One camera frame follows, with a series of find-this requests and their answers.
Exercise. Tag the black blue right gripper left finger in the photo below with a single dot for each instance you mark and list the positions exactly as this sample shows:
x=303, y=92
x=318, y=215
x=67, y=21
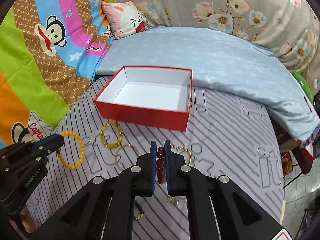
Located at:
x=103, y=208

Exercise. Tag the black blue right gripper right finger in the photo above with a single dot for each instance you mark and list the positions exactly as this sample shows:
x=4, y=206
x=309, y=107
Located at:
x=217, y=207

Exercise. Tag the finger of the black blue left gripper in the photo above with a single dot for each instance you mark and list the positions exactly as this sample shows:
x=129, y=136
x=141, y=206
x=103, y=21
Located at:
x=48, y=145

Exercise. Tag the person's left hand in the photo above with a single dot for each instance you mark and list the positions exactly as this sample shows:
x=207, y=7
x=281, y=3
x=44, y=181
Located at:
x=27, y=220

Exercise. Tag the gold bangle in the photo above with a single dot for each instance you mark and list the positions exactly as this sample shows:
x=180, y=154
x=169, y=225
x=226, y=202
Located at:
x=126, y=156

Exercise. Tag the grey striped quilt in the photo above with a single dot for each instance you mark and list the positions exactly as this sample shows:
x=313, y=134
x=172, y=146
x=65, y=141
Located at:
x=225, y=134

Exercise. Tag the colourful cartoon monkey blanket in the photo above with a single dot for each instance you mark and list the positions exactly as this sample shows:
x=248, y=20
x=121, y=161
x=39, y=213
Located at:
x=50, y=51

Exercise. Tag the red open gift box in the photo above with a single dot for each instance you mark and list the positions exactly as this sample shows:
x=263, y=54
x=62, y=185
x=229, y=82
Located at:
x=148, y=95

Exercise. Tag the pink cartoon pillow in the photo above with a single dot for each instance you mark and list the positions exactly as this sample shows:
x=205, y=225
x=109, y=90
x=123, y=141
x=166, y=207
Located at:
x=124, y=19

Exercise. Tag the light blue duvet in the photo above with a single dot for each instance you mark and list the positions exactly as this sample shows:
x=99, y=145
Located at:
x=221, y=62

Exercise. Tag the green plastic object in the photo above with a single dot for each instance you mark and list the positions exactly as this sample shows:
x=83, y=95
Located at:
x=303, y=84

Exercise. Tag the grey floral bedding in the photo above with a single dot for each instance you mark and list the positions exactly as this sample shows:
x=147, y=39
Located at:
x=290, y=28

